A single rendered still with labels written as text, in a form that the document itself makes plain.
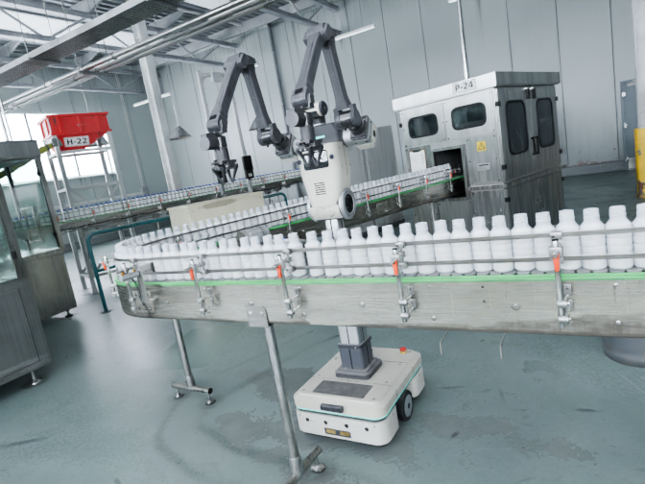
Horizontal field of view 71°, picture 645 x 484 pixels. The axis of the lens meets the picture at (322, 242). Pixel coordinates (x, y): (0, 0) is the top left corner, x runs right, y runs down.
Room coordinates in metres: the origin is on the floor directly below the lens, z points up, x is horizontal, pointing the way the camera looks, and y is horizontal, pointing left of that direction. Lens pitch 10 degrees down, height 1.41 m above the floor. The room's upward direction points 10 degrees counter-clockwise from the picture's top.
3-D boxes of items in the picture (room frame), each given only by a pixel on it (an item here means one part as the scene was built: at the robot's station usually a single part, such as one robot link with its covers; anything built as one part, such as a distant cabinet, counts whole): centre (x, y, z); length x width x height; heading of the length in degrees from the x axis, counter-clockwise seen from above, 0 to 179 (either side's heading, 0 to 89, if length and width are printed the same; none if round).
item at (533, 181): (5.63, -2.13, 1.00); 1.60 x 1.30 x 2.00; 131
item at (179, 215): (6.01, 1.28, 0.59); 1.10 x 0.62 x 1.18; 131
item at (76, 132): (7.67, 3.63, 1.40); 0.92 x 0.72 x 2.80; 131
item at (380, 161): (8.65, -1.19, 0.96); 0.82 x 0.50 x 1.91; 131
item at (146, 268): (2.08, 0.87, 0.96); 0.23 x 0.10 x 0.27; 149
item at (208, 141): (2.02, 0.39, 1.60); 0.12 x 0.09 x 0.12; 149
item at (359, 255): (1.57, -0.12, 1.08); 0.06 x 0.06 x 0.17
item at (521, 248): (1.30, -0.58, 1.08); 0.06 x 0.06 x 0.17
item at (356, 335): (2.36, -0.08, 0.49); 0.13 x 0.13 x 0.40; 59
